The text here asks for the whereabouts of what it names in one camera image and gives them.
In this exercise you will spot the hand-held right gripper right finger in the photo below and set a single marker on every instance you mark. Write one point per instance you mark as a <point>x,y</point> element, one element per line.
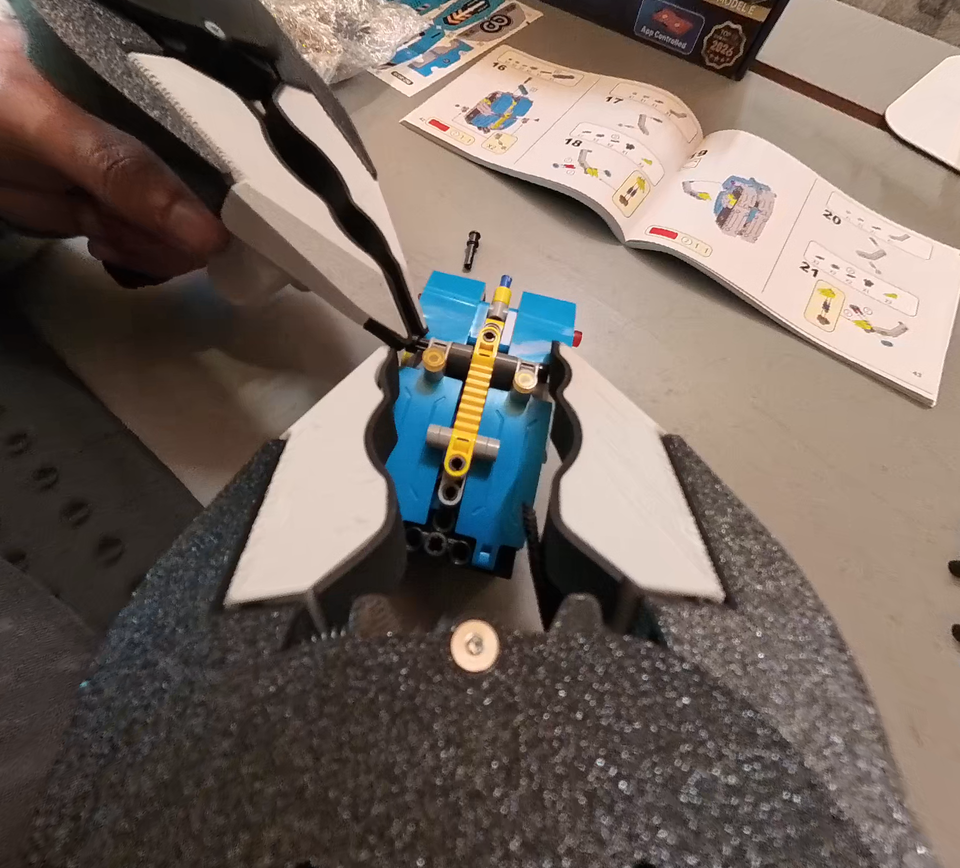
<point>637,508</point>

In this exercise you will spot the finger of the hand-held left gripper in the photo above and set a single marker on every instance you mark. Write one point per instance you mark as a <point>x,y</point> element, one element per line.
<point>300,238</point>
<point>360,185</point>

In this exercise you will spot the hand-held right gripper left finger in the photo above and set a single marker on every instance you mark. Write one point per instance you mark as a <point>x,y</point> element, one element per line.
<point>315,508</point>

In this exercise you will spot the blue brick toy car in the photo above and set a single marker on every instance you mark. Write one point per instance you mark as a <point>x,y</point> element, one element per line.
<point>420,425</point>

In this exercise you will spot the grey desk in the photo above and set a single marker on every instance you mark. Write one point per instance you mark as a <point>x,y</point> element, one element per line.
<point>675,508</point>

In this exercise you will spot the person's left hand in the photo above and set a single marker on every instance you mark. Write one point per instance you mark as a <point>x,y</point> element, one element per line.
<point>112,193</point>

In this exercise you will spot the black brick axle pin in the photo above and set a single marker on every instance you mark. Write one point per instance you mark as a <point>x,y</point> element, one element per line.
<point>472,249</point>

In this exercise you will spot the crumpled clear plastic bag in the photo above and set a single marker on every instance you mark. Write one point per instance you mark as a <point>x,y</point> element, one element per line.
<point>330,13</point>

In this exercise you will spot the blue printed leaflet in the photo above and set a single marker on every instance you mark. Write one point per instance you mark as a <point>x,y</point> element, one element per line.
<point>450,20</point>

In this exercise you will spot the open instruction booklet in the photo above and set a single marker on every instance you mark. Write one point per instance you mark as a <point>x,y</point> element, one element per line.
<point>540,125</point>

